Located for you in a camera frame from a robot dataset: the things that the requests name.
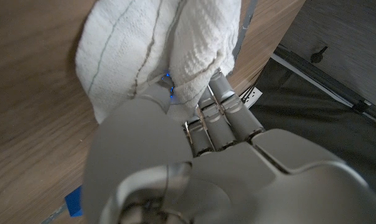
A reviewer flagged black power strip cord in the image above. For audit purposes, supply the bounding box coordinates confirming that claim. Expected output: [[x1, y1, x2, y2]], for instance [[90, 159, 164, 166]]
[[241, 70, 266, 103]]

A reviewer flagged white power strip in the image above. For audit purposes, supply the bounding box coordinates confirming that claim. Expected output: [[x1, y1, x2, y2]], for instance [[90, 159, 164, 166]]
[[239, 86, 263, 109]]

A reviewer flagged small blue block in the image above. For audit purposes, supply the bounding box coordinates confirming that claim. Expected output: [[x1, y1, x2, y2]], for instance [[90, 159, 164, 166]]
[[64, 185, 83, 218]]

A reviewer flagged black bag with zipper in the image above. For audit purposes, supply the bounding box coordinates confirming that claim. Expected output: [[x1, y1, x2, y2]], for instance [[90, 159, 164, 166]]
[[249, 58, 376, 203]]

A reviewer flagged white cloth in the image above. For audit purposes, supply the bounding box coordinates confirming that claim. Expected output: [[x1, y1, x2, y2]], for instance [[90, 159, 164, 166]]
[[75, 0, 242, 124]]

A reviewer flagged black backdrop stand pole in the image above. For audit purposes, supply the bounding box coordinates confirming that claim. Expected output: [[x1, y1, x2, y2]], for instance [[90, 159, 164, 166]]
[[271, 45, 376, 127]]

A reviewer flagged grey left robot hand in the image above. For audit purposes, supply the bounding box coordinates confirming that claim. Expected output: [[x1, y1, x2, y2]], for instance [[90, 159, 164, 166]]
[[81, 70, 376, 224]]

